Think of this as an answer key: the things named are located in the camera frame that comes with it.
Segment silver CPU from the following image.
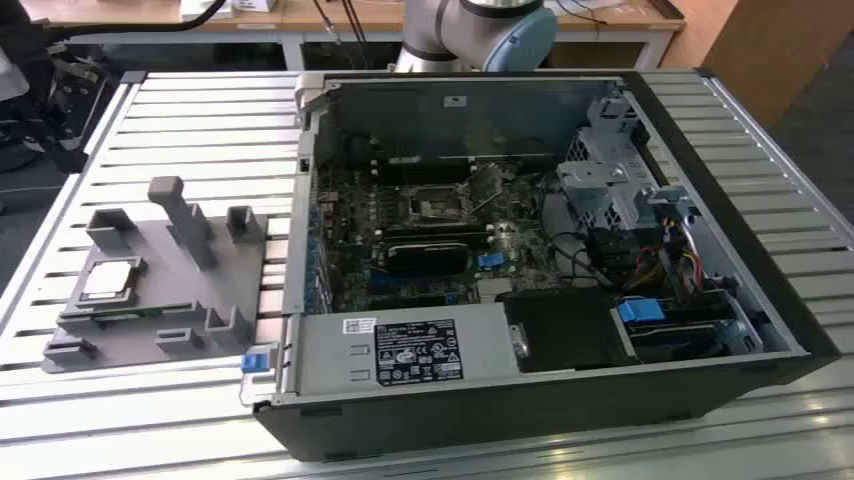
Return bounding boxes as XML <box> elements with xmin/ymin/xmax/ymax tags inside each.
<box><xmin>77</xmin><ymin>259</ymin><xmax>139</xmax><ymax>301</ymax></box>

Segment black RAM slot bank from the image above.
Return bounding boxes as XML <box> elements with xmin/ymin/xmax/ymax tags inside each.
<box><xmin>372</xmin><ymin>153</ymin><xmax>479</xmax><ymax>185</ymax></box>

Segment CPU socket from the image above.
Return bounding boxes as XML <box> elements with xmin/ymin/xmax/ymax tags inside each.
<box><xmin>405</xmin><ymin>185</ymin><xmax>479</xmax><ymax>224</ymax></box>

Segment grey parts rack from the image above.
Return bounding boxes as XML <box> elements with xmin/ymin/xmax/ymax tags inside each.
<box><xmin>40</xmin><ymin>175</ymin><xmax>269</xmax><ymax>374</ymax></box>

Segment green RAM stick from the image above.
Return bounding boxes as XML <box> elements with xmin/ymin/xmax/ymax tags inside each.
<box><xmin>92</xmin><ymin>305</ymin><xmax>192</xmax><ymax>321</ymax></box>

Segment black RAM stick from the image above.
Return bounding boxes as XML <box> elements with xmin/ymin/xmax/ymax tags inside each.
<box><xmin>383</xmin><ymin>234</ymin><xmax>488</xmax><ymax>246</ymax></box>

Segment silver power supply unit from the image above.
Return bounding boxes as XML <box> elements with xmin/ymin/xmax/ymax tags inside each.
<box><xmin>292</xmin><ymin>312</ymin><xmax>522</xmax><ymax>396</ymax></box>

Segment metal socket cover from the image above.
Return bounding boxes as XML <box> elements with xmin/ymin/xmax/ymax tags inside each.
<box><xmin>458</xmin><ymin>162</ymin><xmax>520</xmax><ymax>214</ymax></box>

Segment small silver heatsink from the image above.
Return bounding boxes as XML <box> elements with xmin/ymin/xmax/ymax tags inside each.
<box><xmin>476</xmin><ymin>278</ymin><xmax>519</xmax><ymax>304</ymax></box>

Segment green motherboard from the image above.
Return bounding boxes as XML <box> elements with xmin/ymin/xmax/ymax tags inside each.
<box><xmin>309</xmin><ymin>159</ymin><xmax>588</xmax><ymax>314</ymax></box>

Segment silver metal drive cage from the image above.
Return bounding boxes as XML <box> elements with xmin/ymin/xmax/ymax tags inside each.
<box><xmin>556</xmin><ymin>97</ymin><xmax>702</xmax><ymax>236</ymax></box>

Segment black open PC case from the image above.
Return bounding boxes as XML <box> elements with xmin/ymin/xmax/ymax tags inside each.
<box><xmin>237</xmin><ymin>68</ymin><xmax>843</xmax><ymax>464</ymax></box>

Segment black plastic shroud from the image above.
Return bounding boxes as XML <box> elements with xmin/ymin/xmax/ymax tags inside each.
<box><xmin>499</xmin><ymin>288</ymin><xmax>642</xmax><ymax>374</ymax></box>

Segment blue disk carrier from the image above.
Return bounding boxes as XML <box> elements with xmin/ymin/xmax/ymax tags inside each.
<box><xmin>616</xmin><ymin>298</ymin><xmax>668</xmax><ymax>331</ymax></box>

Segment wooden cabinet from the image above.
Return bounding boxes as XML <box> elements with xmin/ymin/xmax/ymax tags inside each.
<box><xmin>659</xmin><ymin>0</ymin><xmax>854</xmax><ymax>129</ymax></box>

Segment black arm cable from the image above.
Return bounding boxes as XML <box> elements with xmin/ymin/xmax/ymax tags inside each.
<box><xmin>39</xmin><ymin>0</ymin><xmax>228</xmax><ymax>39</ymax></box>

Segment wooden desk white frame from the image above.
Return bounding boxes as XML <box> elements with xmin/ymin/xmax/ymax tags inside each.
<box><xmin>39</xmin><ymin>0</ymin><xmax>688</xmax><ymax>71</ymax></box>

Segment black power cable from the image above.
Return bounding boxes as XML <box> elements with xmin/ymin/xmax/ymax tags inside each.
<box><xmin>543</xmin><ymin>232</ymin><xmax>622</xmax><ymax>291</ymax></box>

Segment red yellow power wires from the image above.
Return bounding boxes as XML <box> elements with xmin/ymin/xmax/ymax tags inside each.
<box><xmin>626</xmin><ymin>239</ymin><xmax>708</xmax><ymax>296</ymax></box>

